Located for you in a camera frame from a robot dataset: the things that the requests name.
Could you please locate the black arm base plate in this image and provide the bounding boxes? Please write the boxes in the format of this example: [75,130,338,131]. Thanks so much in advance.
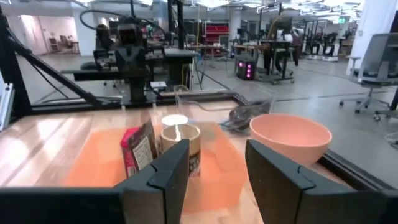
[119,89,164,106]

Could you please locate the spice jar red lid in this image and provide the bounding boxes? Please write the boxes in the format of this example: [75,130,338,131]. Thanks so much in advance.
[120,119,159,180]

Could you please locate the computer tower pink lights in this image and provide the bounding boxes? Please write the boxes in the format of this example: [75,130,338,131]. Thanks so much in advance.
[235,58,258,81]

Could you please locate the grey office chair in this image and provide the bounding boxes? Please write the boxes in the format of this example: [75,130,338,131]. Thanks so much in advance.
[338,32,398,122]

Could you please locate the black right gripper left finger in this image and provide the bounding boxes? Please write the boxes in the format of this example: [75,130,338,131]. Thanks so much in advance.
[0,139,191,224]

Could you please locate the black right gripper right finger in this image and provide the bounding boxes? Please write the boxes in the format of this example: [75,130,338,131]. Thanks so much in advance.
[244,139,398,224]

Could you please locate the spice jar beige lid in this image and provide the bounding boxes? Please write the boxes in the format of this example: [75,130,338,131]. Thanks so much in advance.
[160,123,202,178]

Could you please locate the peach orange bowl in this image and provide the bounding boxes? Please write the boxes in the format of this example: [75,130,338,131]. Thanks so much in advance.
[249,113,333,167]

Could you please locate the black desk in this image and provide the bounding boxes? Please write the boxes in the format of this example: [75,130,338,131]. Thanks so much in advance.
[60,47,200,93]

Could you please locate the seasoning jar white lid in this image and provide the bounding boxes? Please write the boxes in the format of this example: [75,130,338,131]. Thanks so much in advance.
[160,114,189,129]

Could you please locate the person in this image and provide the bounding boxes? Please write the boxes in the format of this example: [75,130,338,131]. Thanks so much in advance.
[263,26,303,75]

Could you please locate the clear handled plastic bin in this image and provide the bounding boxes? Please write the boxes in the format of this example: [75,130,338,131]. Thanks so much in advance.
[173,83,277,135]

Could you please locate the black aluminium table frame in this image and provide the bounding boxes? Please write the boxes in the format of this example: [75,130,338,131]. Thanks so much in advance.
[0,6,398,190]

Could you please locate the orange plastic tray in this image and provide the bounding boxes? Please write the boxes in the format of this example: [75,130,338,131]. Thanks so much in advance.
[62,121,249,215]

